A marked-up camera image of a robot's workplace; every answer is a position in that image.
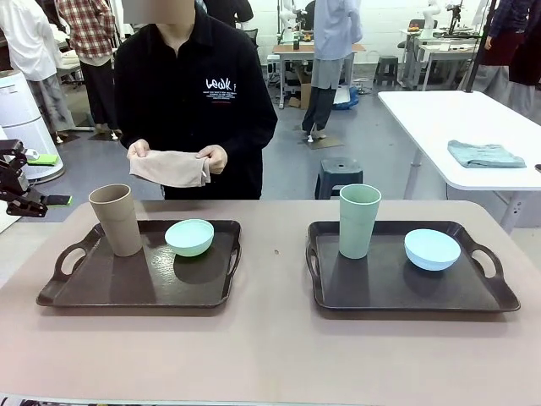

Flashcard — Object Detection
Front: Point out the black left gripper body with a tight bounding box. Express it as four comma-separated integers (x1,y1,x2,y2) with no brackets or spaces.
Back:
0,152,30,200

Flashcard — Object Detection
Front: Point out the tall brown cup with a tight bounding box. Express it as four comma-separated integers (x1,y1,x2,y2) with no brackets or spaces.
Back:
88,184,145,258

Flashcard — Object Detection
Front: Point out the beige cloth mat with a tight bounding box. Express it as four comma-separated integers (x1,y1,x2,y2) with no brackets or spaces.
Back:
128,149,211,189

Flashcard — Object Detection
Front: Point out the mint green bowl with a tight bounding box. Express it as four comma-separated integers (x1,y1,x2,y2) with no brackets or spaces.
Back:
164,218,216,258

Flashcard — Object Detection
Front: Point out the tall green cup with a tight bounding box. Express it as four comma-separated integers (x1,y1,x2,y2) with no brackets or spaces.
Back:
339,184,383,260

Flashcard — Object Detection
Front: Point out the light blue bowl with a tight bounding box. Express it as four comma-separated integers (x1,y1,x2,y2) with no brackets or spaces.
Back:
403,228,462,272

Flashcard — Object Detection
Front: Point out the blue-grey cloth mat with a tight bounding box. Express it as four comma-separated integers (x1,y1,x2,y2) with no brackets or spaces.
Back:
447,140,527,169

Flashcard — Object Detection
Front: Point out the person's left forearm black sleeve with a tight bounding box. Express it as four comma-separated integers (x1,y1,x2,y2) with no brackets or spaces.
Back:
219,112,279,165

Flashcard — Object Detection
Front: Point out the person's right forearm black sleeve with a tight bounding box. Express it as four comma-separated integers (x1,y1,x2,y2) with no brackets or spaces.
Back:
114,96,147,150

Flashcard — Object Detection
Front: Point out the dark brown serving tray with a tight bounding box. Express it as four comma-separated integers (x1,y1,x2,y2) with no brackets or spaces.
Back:
305,219,522,314
36,219,243,309

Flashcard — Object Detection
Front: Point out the person's right hand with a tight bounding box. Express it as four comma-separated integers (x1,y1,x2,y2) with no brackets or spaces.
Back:
126,140,152,161

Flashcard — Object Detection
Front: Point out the person's left hand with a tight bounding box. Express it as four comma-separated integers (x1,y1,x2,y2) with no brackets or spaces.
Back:
196,145,229,175

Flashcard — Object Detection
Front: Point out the white cylindrical air purifier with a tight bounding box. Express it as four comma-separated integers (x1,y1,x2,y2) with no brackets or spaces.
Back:
0,69,67,183

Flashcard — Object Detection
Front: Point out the bystander in white shirt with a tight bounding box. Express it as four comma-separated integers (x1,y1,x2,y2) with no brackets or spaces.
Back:
0,0,75,143

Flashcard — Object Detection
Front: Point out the person's black shirt torso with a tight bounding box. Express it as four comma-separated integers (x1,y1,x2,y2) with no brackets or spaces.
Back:
113,8,279,200

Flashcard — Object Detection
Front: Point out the bystander in black t-shirt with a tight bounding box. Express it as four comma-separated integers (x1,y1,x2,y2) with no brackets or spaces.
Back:
196,0,254,30

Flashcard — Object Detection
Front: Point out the cardboard box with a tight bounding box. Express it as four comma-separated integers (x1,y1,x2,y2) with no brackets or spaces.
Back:
287,69,314,110

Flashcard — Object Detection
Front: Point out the wooden background desk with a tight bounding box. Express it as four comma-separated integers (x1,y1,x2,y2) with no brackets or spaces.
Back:
272,41,367,109

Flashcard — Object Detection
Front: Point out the dark plastic stool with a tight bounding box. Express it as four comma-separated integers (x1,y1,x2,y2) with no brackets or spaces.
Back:
314,156,364,200

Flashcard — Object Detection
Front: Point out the small dark background stool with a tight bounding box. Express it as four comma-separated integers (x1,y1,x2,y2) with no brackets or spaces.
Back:
374,56,401,88

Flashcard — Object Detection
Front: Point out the large white table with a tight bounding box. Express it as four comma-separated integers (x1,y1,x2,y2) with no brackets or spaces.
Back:
377,90,541,236

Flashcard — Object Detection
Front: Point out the white background workbench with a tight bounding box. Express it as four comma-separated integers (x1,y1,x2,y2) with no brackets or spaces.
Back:
396,25,483,90

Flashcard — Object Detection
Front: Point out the black vertical pole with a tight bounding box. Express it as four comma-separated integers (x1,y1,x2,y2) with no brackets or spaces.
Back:
463,0,498,93

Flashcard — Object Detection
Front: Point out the bystander in maroon skirt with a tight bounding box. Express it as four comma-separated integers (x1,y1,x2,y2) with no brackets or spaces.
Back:
477,0,541,119

